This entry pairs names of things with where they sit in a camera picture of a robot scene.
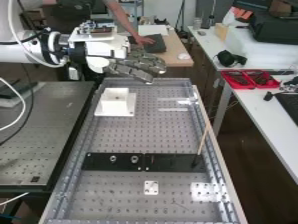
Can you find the white cable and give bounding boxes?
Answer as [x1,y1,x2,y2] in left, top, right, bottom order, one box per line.
[0,77,28,132]

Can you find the small white square bracket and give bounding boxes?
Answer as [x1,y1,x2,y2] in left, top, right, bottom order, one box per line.
[142,180,161,195]

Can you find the black pad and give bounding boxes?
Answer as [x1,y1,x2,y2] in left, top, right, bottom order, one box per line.
[129,33,167,55]

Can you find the red tray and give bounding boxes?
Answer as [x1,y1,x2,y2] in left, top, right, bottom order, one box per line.
[246,69,282,90]
[219,69,257,90]

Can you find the white computer mouse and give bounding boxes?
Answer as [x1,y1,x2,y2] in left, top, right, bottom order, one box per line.
[177,52,193,61]

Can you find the white desk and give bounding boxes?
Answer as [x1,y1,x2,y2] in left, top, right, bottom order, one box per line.
[211,69,298,186]
[187,24,298,73]

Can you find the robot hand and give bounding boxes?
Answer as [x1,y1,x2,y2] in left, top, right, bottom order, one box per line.
[68,19,169,85]

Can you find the small black device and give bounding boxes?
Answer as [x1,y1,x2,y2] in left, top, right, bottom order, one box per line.
[262,90,276,102]

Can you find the wooden desk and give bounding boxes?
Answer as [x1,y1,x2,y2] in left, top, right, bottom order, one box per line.
[131,24,195,69]

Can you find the black headphones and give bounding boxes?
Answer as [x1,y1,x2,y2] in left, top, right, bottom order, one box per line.
[215,49,249,67]

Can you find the clear box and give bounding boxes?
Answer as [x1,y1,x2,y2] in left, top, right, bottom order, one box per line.
[38,77,249,224]

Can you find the small white box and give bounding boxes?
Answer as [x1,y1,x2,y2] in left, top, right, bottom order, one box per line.
[93,86,138,118]

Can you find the black cable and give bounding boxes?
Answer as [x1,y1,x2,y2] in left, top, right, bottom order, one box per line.
[0,64,37,146]

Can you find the black plate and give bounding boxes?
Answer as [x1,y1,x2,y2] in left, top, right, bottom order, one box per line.
[81,152,209,174]

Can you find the person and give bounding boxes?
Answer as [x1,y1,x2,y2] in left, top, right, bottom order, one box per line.
[102,0,157,47]

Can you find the black keyboard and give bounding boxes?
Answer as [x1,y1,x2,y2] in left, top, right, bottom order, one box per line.
[274,92,298,118]

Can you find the black case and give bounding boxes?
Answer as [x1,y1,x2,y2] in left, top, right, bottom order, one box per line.
[246,9,298,46]

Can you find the thin stick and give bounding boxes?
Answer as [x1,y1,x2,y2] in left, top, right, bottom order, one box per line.
[195,114,214,168]

